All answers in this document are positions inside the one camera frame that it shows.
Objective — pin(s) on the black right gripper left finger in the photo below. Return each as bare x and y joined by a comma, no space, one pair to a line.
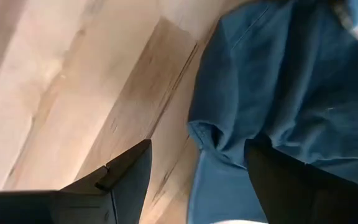
123,193

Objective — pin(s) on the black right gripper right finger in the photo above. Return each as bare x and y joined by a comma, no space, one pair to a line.
306,199

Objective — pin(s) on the blue denim cap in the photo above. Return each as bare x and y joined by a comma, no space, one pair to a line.
275,77

